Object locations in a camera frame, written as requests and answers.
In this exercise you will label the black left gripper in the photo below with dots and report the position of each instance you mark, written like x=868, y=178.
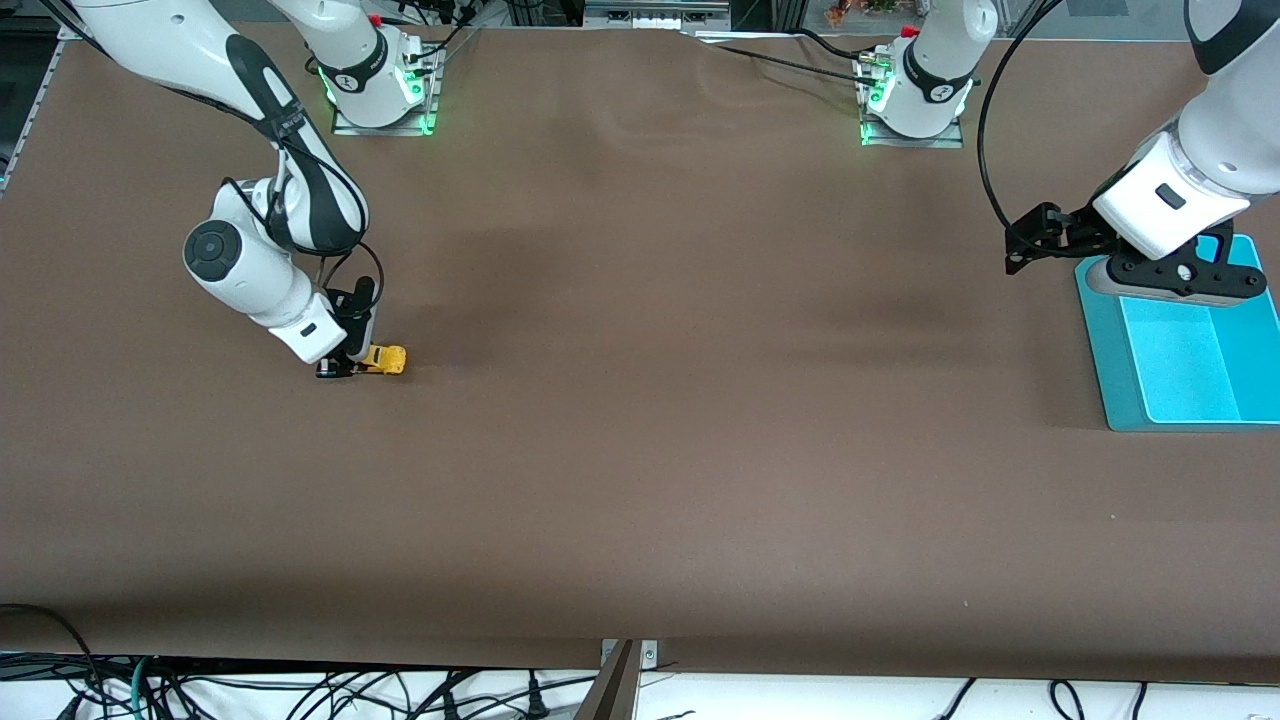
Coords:
x=1078, y=233

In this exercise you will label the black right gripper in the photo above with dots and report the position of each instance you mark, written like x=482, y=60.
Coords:
x=357, y=312

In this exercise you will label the yellow toy beetle car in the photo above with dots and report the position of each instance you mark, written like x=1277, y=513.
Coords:
x=385, y=359

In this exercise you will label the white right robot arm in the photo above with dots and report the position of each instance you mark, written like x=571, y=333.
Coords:
x=250, y=280

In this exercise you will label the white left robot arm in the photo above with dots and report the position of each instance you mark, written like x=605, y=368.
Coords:
x=1215, y=150

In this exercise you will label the teal plastic bin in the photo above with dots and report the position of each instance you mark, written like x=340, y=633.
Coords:
x=1180, y=370

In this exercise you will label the dark angled bar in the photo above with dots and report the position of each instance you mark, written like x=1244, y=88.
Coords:
x=610, y=690

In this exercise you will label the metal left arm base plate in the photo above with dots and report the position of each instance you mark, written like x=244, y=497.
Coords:
x=915, y=140

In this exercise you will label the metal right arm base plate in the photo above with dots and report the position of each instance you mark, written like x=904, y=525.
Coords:
x=385, y=122

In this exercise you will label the metal table edge bracket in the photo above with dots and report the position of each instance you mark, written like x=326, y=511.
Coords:
x=648, y=655

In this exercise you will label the grey metal frame rail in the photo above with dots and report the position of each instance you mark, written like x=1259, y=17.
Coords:
x=655, y=14

